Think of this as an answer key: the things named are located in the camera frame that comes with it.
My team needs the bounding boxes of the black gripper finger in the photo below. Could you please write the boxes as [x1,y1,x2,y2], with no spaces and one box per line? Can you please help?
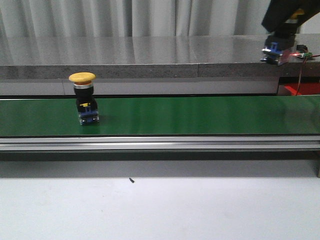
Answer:
[297,0,320,27]
[261,0,300,33]

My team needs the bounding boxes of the yellow mushroom push button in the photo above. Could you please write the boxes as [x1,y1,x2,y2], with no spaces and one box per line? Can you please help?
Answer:
[260,8,304,66]
[68,72,99,126]

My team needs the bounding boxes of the small green circuit board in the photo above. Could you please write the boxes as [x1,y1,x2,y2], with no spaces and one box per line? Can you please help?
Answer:
[292,44,320,59]

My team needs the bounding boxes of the red plastic bin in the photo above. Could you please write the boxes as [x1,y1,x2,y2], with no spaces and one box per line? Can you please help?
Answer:
[284,83,320,96]

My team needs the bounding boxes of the green conveyor belt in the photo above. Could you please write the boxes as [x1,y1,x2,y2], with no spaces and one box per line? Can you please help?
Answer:
[0,95,320,137]

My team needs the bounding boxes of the grey stone counter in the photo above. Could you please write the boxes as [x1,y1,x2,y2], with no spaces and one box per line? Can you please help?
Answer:
[0,35,320,98]

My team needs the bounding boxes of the white curtain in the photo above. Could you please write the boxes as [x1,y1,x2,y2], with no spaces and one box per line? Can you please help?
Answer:
[0,0,320,38]

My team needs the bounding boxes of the red and black wires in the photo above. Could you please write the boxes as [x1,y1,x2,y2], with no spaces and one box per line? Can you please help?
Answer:
[296,56,309,96]

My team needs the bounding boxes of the aluminium conveyor frame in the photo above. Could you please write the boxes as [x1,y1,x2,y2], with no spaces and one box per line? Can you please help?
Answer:
[0,135,320,179]

